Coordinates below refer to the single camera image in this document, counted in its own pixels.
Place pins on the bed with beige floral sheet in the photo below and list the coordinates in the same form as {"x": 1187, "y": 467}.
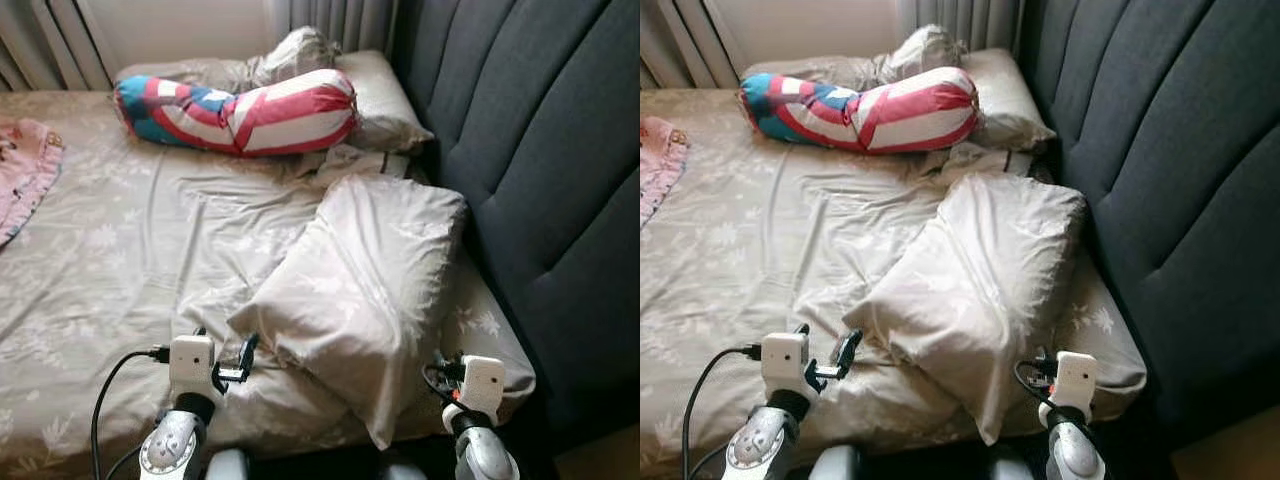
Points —
{"x": 150, "y": 250}
{"x": 780, "y": 250}

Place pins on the crumpled beige pillow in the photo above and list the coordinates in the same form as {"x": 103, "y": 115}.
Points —
{"x": 925, "y": 50}
{"x": 290, "y": 55}

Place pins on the grey robot leg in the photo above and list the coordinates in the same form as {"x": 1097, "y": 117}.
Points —
{"x": 228, "y": 465}
{"x": 400, "y": 471}
{"x": 835, "y": 463}
{"x": 1007, "y": 470}

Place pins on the smooth beige pillow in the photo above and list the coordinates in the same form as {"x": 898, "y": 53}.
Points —
{"x": 385, "y": 100}
{"x": 1005, "y": 98}

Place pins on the pink cartoon bear blanket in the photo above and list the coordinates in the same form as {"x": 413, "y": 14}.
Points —
{"x": 25, "y": 170}
{"x": 660, "y": 160}

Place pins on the red white blue bolster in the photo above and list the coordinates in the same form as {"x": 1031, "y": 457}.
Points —
{"x": 900, "y": 112}
{"x": 280, "y": 115}

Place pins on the dark grey padded headboard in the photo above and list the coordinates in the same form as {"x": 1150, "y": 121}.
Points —
{"x": 1170, "y": 150}
{"x": 540, "y": 150}

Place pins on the large beige floral pillow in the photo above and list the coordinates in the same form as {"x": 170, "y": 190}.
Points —
{"x": 980, "y": 280}
{"x": 360, "y": 280}

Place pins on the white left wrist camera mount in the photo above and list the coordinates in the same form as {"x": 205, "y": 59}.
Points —
{"x": 192, "y": 362}
{"x": 784, "y": 358}

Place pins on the grey curtain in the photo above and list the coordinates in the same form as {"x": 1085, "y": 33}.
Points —
{"x": 350, "y": 25}
{"x": 680, "y": 40}
{"x": 50, "y": 40}
{"x": 975, "y": 22}

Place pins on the grey robot right leg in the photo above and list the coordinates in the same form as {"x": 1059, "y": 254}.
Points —
{"x": 400, "y": 471}
{"x": 1007, "y": 470}

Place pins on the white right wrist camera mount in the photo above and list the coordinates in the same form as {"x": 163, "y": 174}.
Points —
{"x": 1076, "y": 380}
{"x": 483, "y": 382}

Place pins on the grey robot left leg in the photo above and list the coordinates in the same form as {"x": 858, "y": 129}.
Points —
{"x": 835, "y": 463}
{"x": 228, "y": 465}

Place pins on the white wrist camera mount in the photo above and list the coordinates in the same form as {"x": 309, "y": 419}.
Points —
{"x": 1076, "y": 380}
{"x": 192, "y": 362}
{"x": 784, "y": 358}
{"x": 483, "y": 382}

